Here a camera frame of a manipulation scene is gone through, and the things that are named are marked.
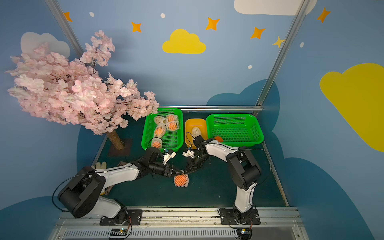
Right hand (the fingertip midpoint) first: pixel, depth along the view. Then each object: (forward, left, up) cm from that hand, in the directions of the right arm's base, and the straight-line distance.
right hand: (188, 171), depth 84 cm
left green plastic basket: (+24, +14, -5) cm, 28 cm away
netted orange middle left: (+27, +22, +2) cm, 35 cm away
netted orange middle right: (+33, +14, +1) cm, 36 cm away
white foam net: (+29, -3, -1) cm, 29 cm away
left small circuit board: (-30, +32, -8) cm, 45 cm away
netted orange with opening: (-6, +3, +1) cm, 6 cm away
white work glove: (+2, +57, -5) cm, 57 cm away
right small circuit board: (-26, -30, -9) cm, 41 cm away
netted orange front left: (+18, +22, +1) cm, 28 cm away
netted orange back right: (+41, +16, 0) cm, 44 cm away
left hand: (-1, +4, +2) cm, 5 cm away
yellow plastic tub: (+39, +3, -4) cm, 39 cm away
